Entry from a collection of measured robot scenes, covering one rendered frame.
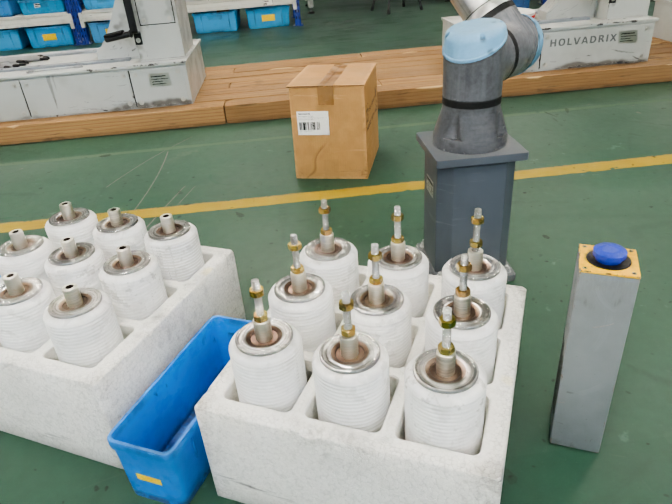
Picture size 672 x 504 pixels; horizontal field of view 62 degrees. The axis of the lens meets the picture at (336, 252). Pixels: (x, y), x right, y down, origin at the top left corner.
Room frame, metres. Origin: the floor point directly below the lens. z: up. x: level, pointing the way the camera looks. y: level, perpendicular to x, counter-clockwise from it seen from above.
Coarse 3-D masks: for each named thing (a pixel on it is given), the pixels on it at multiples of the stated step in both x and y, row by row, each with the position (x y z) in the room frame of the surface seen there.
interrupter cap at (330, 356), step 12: (336, 336) 0.57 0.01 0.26; (360, 336) 0.57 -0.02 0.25; (324, 348) 0.55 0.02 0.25; (336, 348) 0.55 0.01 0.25; (360, 348) 0.55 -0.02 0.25; (372, 348) 0.54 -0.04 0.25; (324, 360) 0.53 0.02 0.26; (336, 360) 0.53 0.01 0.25; (348, 360) 0.53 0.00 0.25; (360, 360) 0.52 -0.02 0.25; (372, 360) 0.52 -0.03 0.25; (336, 372) 0.51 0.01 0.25; (348, 372) 0.50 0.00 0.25; (360, 372) 0.50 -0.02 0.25
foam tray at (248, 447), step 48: (432, 288) 0.79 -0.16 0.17; (240, 432) 0.52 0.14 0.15; (288, 432) 0.49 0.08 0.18; (336, 432) 0.48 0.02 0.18; (384, 432) 0.48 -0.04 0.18; (240, 480) 0.52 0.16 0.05; (288, 480) 0.50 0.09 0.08; (336, 480) 0.47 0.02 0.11; (384, 480) 0.44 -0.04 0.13; (432, 480) 0.42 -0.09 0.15; (480, 480) 0.40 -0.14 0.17
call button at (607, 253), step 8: (600, 248) 0.61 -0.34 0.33; (608, 248) 0.61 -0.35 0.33; (616, 248) 0.61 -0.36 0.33; (624, 248) 0.61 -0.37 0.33; (600, 256) 0.60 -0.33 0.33; (608, 256) 0.59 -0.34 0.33; (616, 256) 0.59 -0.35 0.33; (624, 256) 0.59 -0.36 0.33; (608, 264) 0.59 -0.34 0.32; (616, 264) 0.59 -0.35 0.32
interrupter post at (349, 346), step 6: (342, 336) 0.54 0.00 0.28; (354, 336) 0.53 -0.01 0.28; (342, 342) 0.53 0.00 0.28; (348, 342) 0.53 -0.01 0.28; (354, 342) 0.53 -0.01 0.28; (342, 348) 0.53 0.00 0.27; (348, 348) 0.53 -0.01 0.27; (354, 348) 0.53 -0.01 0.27; (342, 354) 0.53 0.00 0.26; (348, 354) 0.53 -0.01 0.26; (354, 354) 0.53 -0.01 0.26
